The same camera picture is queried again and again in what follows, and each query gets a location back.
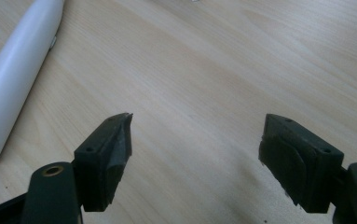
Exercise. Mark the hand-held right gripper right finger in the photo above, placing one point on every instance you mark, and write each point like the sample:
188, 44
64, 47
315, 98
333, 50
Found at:
300, 165

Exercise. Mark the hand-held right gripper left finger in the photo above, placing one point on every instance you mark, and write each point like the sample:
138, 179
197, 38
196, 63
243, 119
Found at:
101, 165

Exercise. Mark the white rounded bar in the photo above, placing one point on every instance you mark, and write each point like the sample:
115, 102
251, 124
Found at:
10, 77

